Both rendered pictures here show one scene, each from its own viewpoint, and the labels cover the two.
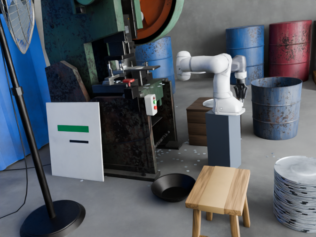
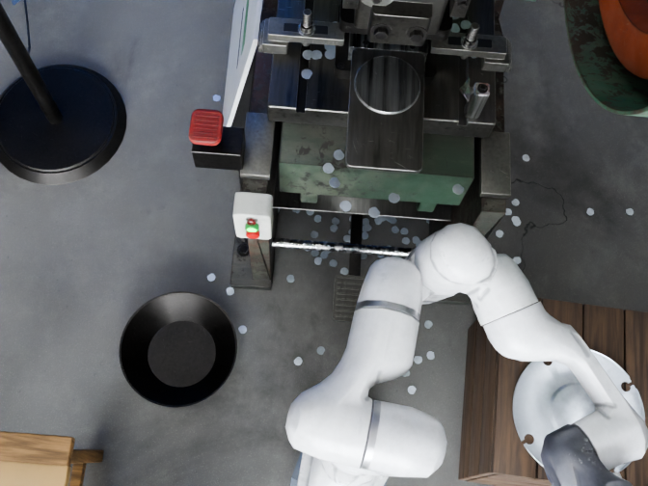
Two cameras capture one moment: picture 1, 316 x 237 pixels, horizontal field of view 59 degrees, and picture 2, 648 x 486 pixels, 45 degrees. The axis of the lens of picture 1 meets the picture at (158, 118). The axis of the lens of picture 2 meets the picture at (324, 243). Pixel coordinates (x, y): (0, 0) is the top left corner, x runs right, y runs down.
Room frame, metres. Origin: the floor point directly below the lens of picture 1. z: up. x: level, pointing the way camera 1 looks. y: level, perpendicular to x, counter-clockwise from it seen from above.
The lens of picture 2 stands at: (1.71, -0.54, 2.05)
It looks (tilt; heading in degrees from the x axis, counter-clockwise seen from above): 70 degrees down; 61
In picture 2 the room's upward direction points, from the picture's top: 8 degrees clockwise
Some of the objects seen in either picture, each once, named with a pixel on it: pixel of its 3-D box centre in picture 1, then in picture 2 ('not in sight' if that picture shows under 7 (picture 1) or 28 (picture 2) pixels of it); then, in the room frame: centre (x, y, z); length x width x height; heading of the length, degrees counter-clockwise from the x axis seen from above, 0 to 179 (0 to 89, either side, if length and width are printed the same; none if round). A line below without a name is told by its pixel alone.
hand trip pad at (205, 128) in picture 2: (129, 84); (207, 134); (1.81, 0.16, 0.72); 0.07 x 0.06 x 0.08; 65
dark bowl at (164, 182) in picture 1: (174, 189); (179, 350); (1.60, -0.05, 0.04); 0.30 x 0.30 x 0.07
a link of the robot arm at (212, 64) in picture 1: (208, 64); (351, 386); (1.88, -0.38, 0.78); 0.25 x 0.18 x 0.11; 57
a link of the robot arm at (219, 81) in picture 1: (222, 72); (383, 442); (1.90, -0.48, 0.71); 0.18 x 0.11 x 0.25; 147
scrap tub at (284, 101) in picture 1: (275, 107); not in sight; (2.40, -1.07, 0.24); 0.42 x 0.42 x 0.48
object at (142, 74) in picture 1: (143, 75); (382, 123); (2.13, 0.07, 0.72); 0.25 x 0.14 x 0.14; 65
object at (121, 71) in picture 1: (122, 71); (388, 37); (2.20, 0.23, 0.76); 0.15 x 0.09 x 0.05; 155
